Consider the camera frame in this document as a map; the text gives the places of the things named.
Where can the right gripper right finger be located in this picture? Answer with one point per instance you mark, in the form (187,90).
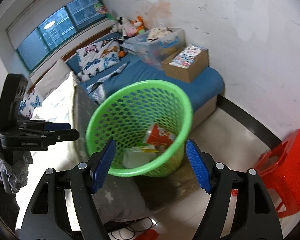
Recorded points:
(255,215)

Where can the red paper snack cup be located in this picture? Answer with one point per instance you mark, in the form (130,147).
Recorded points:
(159,137)

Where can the right butterfly print pillow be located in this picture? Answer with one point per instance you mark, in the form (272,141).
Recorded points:
(97,57)

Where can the red plastic stool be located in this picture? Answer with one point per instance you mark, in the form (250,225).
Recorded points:
(279,170)

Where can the clear plastic storage bin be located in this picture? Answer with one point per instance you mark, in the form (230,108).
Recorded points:
(156,51)

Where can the blue bed sheet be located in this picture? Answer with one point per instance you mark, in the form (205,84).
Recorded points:
(205,86)

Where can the black white cow plush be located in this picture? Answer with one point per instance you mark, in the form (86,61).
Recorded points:
(120,27)

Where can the window with dark frame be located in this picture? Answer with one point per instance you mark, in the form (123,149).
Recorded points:
(57,29)

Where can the clear bottle yellow label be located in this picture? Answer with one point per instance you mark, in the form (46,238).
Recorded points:
(137,156)

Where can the cardboard box with books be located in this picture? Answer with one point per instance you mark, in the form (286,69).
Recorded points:
(187,63)

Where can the pink plush toy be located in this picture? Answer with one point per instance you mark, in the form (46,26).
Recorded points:
(131,31)

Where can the left butterfly print pillow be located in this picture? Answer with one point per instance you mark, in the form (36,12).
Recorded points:
(29,103)

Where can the cream quilted blanket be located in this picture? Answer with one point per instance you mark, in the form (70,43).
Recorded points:
(58,106)

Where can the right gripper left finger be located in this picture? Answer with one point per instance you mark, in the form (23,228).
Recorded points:
(46,216)

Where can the orange fox plush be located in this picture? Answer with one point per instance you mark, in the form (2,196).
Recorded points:
(139,25)

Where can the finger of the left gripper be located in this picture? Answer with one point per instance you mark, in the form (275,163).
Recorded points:
(57,126)
(55,136)

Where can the grey pillow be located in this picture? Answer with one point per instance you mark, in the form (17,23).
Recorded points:
(56,75)

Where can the left grey knit glove hand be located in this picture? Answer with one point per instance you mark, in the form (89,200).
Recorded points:
(17,173)

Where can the butterfly print pillow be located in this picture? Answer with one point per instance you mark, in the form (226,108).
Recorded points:
(97,57)
(29,103)

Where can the green plastic waste basket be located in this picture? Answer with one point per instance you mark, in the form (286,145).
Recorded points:
(126,117)

